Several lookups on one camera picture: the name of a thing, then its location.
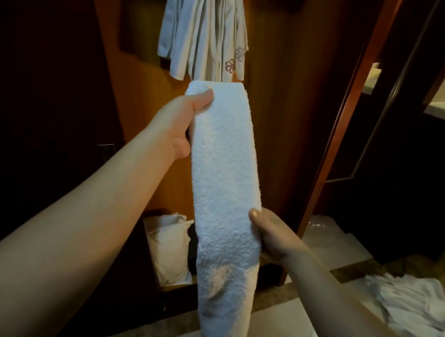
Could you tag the crumpled white linen pile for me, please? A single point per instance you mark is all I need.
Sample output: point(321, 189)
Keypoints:
point(417, 316)

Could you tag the person's right thumb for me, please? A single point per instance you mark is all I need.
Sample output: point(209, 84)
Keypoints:
point(257, 218)

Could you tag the person's left hand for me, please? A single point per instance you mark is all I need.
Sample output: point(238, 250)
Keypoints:
point(173, 123)

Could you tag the white terry towel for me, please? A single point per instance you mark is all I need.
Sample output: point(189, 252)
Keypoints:
point(223, 198)

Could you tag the white pillow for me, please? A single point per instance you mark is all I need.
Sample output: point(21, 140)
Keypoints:
point(171, 248)

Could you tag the person's left forearm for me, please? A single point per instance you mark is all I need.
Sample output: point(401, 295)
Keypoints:
point(54, 235)

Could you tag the person's right forearm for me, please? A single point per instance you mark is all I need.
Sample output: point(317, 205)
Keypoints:
point(345, 320)

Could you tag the wooden wardrobe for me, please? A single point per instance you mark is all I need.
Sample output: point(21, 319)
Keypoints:
point(223, 94)

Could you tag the dark wooden door frame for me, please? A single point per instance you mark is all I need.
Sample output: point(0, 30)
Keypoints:
point(404, 115)

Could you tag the person's left thumb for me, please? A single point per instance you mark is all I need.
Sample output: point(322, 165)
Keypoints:
point(201, 98)

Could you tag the person's right hand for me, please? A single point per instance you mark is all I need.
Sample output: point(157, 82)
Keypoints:
point(274, 236)

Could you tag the hanging white embroidered cloth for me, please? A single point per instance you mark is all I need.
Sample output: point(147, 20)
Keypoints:
point(205, 24)

